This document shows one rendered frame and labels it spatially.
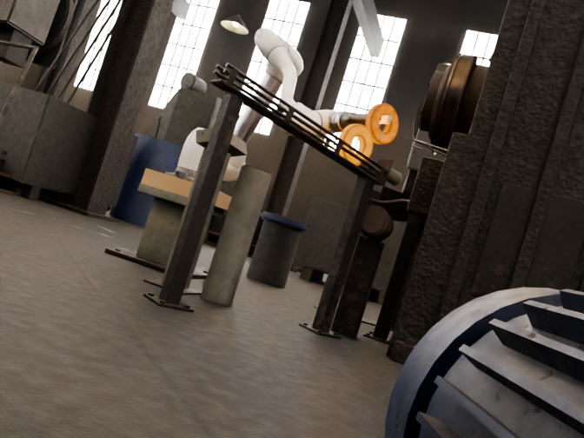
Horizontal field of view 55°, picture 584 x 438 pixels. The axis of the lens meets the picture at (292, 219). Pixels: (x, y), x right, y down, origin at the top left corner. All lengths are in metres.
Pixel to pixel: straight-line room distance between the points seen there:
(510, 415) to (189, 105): 5.78
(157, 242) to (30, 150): 2.26
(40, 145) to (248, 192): 2.94
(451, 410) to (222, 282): 1.67
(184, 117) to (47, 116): 1.73
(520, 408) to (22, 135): 4.61
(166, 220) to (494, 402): 2.34
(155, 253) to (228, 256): 0.68
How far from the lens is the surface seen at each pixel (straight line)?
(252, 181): 2.06
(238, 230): 2.05
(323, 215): 5.07
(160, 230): 2.67
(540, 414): 0.37
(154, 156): 5.72
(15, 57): 7.31
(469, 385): 0.45
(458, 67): 2.58
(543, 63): 2.30
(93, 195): 4.96
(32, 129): 4.77
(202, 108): 5.98
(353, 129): 2.10
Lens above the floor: 0.30
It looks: 2 degrees up
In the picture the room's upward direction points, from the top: 17 degrees clockwise
